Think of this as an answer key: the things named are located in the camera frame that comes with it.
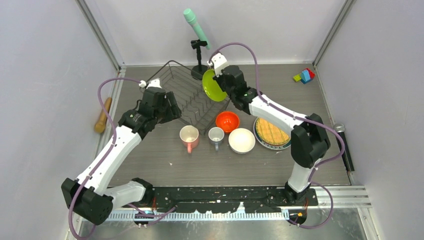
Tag black handheld microphone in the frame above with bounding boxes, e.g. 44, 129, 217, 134
333, 123, 355, 172

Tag woven bamboo tray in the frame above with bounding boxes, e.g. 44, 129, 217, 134
255, 117, 290, 146

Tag teal microphone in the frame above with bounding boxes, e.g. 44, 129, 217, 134
183, 8, 211, 50

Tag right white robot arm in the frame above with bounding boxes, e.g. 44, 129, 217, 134
213, 65, 331, 205

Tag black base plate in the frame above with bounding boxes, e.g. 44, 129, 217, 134
133, 186, 318, 214

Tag colourful toy blocks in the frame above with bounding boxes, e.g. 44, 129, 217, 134
292, 68, 316, 84

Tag black wire dish rack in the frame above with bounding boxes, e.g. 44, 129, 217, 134
145, 60, 230, 135

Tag wooden rolling pin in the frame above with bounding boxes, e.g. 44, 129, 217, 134
94, 97, 113, 134

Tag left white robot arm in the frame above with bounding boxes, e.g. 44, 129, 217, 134
61, 87, 182, 226

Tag large green-rimmed plate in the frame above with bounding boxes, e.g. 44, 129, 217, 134
253, 117, 291, 151

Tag pink mug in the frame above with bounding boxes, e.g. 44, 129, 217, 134
179, 125, 200, 154

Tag orange bowl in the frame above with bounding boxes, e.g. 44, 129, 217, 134
215, 111, 240, 134

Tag lime green plate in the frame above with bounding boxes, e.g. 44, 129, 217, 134
202, 69, 227, 102

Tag grey mug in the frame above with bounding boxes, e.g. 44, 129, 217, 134
208, 126, 225, 151

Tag white bowl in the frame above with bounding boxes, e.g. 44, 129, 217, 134
228, 128, 256, 154

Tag black microphone stand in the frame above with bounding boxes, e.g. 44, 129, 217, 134
190, 39, 208, 81

